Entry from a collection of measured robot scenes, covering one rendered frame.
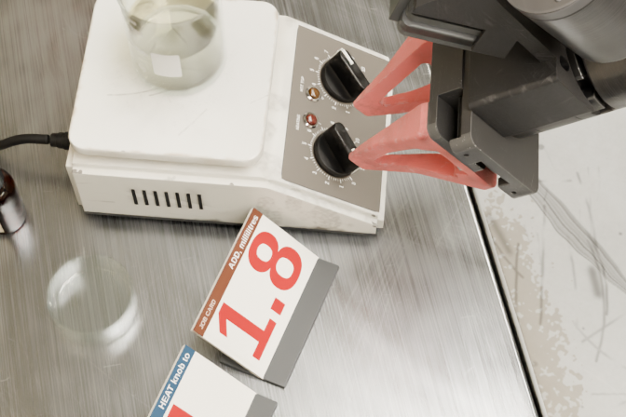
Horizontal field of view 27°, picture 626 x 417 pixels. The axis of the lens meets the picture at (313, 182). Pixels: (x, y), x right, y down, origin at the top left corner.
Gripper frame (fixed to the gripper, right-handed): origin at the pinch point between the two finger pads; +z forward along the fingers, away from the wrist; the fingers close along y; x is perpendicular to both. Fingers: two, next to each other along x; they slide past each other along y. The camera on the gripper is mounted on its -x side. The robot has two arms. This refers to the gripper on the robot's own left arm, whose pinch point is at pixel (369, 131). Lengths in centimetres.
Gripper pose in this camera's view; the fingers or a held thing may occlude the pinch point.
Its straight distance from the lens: 74.1
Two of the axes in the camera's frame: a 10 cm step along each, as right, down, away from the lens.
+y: -0.9, 8.8, -4.7
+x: 6.3, 4.2, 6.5
